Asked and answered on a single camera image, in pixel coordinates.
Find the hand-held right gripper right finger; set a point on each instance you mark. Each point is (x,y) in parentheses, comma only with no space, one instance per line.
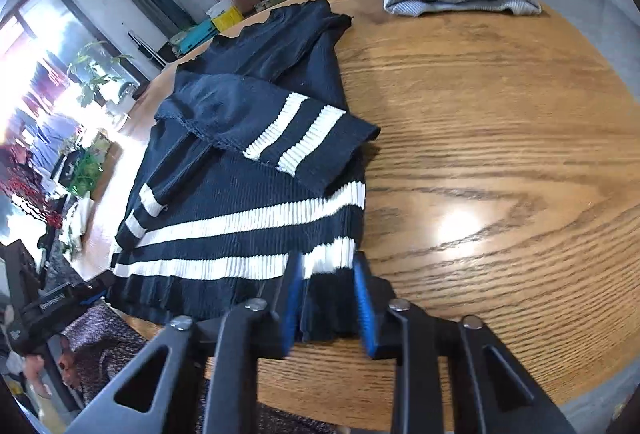
(364,309)

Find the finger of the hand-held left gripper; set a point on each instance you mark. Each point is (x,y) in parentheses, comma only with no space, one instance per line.
(97,294)

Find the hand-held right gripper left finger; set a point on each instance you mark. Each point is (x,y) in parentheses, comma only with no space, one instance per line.
(292,309)

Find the black white-striped sweater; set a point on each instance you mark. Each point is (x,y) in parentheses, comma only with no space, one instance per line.
(240,194)

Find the person's left hand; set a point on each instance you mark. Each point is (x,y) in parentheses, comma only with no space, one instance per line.
(62,366)

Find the person's tweed clothing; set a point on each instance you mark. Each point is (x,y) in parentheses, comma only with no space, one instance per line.
(115,354)

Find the white tissue paper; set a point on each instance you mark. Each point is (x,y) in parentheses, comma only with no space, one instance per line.
(77,224)

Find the green mesh bag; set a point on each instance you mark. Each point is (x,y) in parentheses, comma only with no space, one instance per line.
(89,174)

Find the red berry branches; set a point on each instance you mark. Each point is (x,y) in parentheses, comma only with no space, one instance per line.
(25,189)

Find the black box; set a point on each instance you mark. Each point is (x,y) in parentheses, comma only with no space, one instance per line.
(65,168)

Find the potted green plant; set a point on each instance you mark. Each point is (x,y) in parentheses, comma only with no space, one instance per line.
(95,78)

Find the sliding glass door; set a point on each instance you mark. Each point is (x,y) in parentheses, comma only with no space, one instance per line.
(30,63)

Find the broom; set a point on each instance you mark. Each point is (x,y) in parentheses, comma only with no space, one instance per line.
(150,53)

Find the teal plastic crates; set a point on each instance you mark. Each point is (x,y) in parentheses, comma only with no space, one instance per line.
(195,36)

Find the yellow shopping bag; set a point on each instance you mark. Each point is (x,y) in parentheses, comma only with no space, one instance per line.
(227,18)

